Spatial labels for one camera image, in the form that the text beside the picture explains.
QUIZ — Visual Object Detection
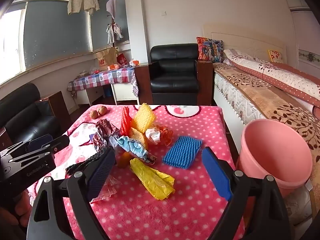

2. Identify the white garment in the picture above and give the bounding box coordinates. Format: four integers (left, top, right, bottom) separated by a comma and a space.
106, 24, 123, 47

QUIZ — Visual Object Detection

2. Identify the red foam net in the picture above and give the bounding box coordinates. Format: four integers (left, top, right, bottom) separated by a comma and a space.
120, 106, 132, 137

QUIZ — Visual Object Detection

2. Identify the brown floral bedspread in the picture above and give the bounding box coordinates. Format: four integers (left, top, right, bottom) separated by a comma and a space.
212, 62, 320, 155

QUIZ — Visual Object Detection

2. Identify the pink cloth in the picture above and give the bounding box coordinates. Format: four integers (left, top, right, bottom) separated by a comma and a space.
106, 0, 117, 20

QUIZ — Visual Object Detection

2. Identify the cream sweater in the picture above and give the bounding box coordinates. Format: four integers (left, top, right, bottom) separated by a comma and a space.
67, 0, 100, 15

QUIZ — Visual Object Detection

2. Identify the large yellow foam net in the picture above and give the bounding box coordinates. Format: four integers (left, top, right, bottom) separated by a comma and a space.
131, 102, 157, 133

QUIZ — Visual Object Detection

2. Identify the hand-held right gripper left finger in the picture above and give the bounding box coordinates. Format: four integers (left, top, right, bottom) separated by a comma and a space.
26, 146, 117, 240

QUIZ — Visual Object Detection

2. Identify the small yellow foam net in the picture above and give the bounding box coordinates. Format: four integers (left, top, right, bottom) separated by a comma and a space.
129, 127, 148, 148

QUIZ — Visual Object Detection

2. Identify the beige floral cloth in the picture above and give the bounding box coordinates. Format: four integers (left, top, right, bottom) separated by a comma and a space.
282, 182, 315, 230

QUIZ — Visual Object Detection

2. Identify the black mesh net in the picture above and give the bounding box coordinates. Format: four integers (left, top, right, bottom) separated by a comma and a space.
65, 149, 110, 176

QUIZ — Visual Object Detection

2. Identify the blue patterned wrapper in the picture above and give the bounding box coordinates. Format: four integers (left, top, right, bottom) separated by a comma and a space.
111, 135, 158, 165

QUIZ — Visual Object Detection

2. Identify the yellow plastic bag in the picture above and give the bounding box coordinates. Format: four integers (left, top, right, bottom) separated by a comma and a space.
129, 158, 175, 201

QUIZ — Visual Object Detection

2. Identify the bed with floral quilt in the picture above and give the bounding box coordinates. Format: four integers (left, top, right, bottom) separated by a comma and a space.
223, 49, 320, 108

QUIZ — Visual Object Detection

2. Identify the side table with checked cloth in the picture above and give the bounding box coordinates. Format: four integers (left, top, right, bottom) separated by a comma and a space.
67, 68, 140, 98

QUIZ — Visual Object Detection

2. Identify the pink plastic basin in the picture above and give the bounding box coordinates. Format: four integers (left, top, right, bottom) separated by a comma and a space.
236, 119, 313, 198

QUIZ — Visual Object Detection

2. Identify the white table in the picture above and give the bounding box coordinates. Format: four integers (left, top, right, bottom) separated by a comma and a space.
75, 82, 140, 107

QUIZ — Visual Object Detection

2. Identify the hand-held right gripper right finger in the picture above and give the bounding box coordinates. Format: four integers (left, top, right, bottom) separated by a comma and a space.
201, 147, 292, 240

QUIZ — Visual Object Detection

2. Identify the clear plastic wrapper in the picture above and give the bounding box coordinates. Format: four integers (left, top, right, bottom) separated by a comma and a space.
90, 175, 118, 203

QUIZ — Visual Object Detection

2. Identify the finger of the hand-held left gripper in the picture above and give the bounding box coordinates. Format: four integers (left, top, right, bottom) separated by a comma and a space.
11, 135, 70, 167
0, 134, 53, 157

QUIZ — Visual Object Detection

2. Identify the white wardrobe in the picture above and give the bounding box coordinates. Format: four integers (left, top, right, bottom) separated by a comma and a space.
285, 0, 320, 80

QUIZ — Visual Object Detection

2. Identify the bed with cream headboard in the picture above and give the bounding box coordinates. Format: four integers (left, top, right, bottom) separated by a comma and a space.
202, 24, 320, 228

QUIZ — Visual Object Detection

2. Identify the colourful printed cushion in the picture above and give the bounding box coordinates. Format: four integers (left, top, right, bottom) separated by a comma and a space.
196, 37, 224, 63

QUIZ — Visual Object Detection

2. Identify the maroon foil wrapper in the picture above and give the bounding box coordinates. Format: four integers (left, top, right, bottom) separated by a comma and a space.
96, 119, 120, 143

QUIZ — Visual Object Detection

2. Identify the brown paper bag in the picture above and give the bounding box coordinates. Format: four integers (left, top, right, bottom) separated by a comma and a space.
94, 46, 118, 71

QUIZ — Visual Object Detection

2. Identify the wooden coat rack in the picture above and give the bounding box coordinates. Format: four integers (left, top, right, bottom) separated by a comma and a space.
105, 15, 120, 49

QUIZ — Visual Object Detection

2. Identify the person's left hand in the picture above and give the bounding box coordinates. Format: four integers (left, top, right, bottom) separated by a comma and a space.
0, 192, 33, 228

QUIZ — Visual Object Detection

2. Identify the blue foam net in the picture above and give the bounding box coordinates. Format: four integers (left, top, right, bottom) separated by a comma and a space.
162, 136, 203, 170

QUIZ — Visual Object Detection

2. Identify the red bag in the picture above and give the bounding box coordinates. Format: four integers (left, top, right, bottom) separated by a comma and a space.
117, 53, 128, 67

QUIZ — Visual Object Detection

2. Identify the yellow pillow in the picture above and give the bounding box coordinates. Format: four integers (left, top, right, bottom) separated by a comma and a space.
267, 49, 285, 63

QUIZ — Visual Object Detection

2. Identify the black leather armchair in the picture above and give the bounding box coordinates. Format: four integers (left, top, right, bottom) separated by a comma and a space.
149, 43, 214, 105
0, 83, 68, 150

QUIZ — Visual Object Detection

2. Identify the pink polka dot blanket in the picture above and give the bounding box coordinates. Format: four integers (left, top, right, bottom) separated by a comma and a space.
26, 104, 247, 240

